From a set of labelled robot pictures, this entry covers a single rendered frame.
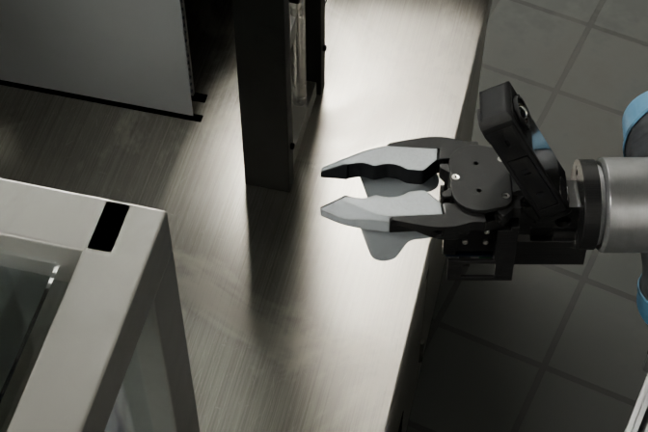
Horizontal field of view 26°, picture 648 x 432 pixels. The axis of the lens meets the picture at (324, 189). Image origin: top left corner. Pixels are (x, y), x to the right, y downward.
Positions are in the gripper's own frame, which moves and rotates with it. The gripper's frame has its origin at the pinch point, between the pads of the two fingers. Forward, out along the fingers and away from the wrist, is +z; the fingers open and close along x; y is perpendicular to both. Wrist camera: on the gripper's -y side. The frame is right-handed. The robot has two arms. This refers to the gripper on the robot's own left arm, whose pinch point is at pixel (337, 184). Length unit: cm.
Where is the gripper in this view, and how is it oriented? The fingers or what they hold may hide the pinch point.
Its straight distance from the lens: 108.6
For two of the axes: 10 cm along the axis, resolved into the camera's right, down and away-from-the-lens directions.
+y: 0.0, 7.1, 7.1
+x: 0.0, -7.1, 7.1
